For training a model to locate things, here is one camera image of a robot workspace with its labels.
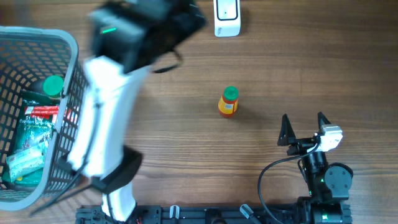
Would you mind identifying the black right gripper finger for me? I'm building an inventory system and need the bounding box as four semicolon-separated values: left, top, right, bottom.
317;111;331;128
277;114;296;146

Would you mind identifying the white barcode scanner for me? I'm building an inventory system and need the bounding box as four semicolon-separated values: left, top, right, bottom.
213;0;241;37

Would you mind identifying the black left camera cable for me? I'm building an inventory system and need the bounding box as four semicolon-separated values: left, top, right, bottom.
152;49;184;75

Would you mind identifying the black right camera cable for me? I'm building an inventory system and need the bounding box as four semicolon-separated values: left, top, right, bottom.
257;142;321;223

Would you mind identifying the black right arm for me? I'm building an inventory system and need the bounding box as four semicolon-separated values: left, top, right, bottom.
277;112;354;224

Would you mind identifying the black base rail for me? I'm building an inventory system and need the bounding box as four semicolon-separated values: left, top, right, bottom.
75;203;354;224

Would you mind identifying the orange sauce bottle green cap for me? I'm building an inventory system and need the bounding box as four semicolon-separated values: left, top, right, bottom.
218;86;239;118

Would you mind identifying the teal wet wipes pack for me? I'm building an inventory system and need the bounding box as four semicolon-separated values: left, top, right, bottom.
6;145;47;182

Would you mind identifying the red coffee stick sachet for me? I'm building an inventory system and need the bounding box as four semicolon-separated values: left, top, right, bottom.
24;106;78;124

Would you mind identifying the black camera cable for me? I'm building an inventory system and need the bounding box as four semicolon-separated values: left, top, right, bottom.
257;142;321;223
152;49;184;75

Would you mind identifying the green gloves package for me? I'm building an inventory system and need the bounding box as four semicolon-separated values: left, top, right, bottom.
2;90;60;187

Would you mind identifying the green-lidded white jar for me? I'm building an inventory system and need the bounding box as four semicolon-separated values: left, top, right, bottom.
29;75;64;98

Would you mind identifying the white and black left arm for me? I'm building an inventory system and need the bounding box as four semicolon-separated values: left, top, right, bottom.
59;1;206;223

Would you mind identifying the grey plastic mesh basket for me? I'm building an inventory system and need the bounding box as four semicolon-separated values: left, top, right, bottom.
1;27;88;211

